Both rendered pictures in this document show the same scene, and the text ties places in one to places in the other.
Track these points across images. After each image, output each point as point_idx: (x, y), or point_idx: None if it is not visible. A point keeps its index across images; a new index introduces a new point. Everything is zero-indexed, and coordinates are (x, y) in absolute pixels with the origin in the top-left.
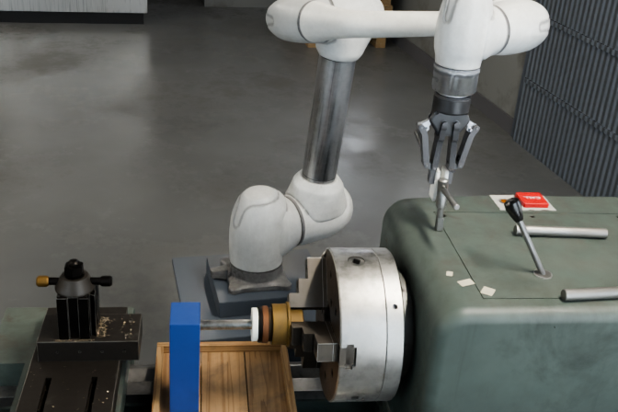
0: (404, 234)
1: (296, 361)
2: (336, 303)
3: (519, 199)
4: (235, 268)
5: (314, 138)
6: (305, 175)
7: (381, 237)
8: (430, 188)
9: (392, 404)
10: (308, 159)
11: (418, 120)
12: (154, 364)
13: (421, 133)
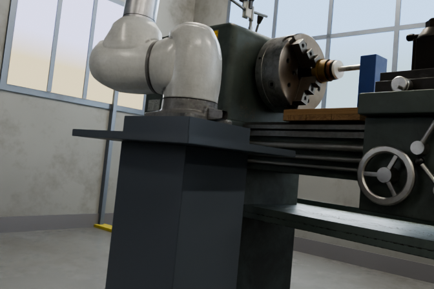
0: (258, 34)
1: (279, 124)
2: (317, 53)
3: None
4: (217, 105)
5: None
6: (154, 19)
7: (237, 45)
8: (247, 12)
9: (276, 121)
10: (157, 4)
11: None
12: (364, 124)
13: None
